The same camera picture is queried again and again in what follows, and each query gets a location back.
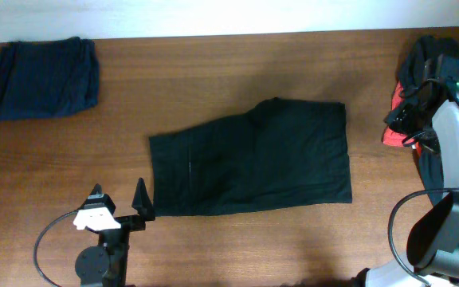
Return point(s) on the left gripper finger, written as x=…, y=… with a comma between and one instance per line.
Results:
x=142, y=203
x=96, y=191

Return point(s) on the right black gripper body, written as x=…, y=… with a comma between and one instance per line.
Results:
x=411, y=121

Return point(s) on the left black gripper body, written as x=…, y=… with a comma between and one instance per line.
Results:
x=116, y=241

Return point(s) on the black shorts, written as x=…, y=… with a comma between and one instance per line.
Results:
x=281, y=153

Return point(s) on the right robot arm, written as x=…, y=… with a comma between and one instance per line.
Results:
x=432, y=249

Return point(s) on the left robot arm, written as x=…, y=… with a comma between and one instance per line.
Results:
x=105, y=264

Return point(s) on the red garment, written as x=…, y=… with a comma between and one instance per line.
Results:
x=390, y=137

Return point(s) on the black printed t-shirt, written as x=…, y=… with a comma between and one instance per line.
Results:
x=438, y=162

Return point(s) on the folded navy blue garment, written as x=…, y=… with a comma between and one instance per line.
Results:
x=48, y=80

